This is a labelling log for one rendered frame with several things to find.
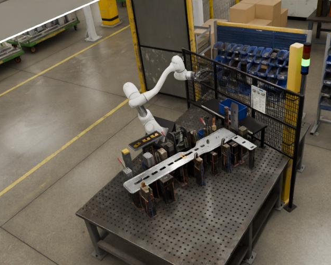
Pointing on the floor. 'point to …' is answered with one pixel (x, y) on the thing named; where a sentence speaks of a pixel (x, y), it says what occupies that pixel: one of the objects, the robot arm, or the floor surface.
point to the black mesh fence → (250, 108)
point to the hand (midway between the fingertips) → (209, 75)
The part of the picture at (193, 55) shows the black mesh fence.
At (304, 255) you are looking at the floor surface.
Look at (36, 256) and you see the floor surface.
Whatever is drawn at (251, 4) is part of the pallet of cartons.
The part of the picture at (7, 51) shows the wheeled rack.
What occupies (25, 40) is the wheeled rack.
